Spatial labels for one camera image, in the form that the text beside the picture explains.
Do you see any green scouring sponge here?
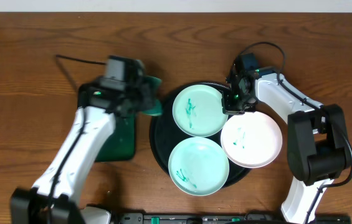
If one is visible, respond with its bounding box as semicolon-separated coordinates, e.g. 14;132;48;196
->
142;76;163;116

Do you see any mint plate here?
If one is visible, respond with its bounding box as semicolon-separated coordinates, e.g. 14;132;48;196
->
168;137;229;197
172;85;229;137

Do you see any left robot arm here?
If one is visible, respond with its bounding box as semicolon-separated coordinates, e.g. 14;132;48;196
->
10;56;158;223

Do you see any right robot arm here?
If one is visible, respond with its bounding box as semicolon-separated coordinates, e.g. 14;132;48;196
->
221;66;352;223

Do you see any black rectangular water tray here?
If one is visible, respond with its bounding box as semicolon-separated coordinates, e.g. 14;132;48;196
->
78;83;136;162

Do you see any white pink plate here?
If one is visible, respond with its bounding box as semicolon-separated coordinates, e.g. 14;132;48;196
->
221;112;283;169

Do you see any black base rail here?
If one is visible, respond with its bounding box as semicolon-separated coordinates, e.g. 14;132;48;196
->
110;212;352;224

